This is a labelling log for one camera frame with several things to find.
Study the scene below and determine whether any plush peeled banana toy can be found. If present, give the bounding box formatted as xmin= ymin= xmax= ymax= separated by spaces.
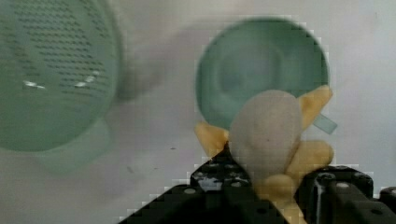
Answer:
xmin=194 ymin=85 xmax=334 ymax=224

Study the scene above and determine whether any green mug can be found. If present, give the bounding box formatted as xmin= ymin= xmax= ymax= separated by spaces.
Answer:
xmin=195 ymin=18 xmax=330 ymax=129

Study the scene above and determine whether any green colander bowl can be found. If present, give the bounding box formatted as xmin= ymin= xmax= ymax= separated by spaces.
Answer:
xmin=1 ymin=0 xmax=121 ymax=173

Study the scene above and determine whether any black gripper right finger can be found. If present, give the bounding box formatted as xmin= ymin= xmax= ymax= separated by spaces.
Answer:
xmin=294 ymin=166 xmax=396 ymax=224

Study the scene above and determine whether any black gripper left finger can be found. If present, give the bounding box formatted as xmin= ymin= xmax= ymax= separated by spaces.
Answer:
xmin=118 ymin=146 xmax=287 ymax=224

